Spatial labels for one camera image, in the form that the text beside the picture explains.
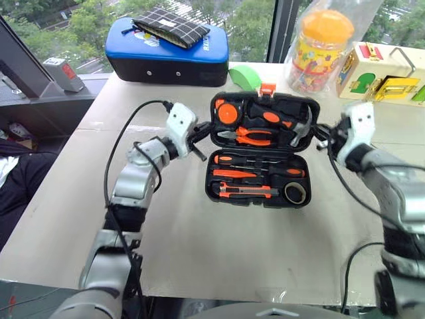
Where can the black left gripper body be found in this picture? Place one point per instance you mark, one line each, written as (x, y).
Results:
(195, 134)

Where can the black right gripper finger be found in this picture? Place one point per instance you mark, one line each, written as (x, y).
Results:
(322, 128)
(324, 145)

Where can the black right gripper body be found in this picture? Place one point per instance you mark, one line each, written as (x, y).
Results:
(337, 134)

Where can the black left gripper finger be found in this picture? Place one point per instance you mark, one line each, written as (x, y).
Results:
(199, 153)
(205, 127)

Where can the blade screwdriver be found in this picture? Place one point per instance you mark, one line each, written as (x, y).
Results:
(223, 159)

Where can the orange test pen screwdriver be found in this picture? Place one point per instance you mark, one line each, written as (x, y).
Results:
(232, 172)

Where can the Phillips screwdriver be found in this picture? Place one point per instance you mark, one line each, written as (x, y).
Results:
(289, 172)

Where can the orange black utility knife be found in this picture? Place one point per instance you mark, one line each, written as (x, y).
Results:
(245, 190)

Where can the black tool case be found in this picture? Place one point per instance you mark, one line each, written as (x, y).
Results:
(262, 151)

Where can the black electrical tape roll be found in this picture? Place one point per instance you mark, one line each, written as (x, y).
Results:
(287, 194)

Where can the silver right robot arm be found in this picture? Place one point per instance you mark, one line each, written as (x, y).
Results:
(398, 199)

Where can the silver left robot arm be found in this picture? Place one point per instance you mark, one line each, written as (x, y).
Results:
(133, 179)

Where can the orange black tape measure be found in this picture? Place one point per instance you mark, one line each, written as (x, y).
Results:
(227, 113)

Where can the black orange claw hammer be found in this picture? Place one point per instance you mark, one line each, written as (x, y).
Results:
(272, 117)

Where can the wooden latch puzzle box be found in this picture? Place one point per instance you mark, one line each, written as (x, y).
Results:
(348, 76)

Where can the green tape roll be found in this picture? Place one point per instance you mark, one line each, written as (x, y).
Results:
(245, 76)

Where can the blue and black padded case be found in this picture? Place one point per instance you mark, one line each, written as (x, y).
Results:
(166, 64)

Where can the clear jar with orange lid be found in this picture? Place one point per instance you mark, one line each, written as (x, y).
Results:
(318, 53)

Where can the black white checked pouch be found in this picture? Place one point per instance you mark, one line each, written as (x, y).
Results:
(172, 25)

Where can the clear plastic bag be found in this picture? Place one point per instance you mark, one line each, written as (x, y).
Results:
(367, 13)

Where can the grey box with red label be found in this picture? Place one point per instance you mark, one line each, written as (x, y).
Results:
(61, 76)

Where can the seated person in dark clothes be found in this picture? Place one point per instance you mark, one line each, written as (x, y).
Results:
(23, 186)

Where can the dark diagonal window beam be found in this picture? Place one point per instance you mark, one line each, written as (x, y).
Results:
(23, 63)

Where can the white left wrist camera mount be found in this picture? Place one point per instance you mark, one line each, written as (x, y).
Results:
(181, 126)

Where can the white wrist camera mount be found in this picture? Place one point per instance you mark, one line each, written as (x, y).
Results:
(360, 126)
(181, 126)

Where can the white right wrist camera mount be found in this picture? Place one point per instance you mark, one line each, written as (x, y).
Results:
(360, 126)

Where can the dark vertical window post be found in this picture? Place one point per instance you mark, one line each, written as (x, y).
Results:
(282, 30)

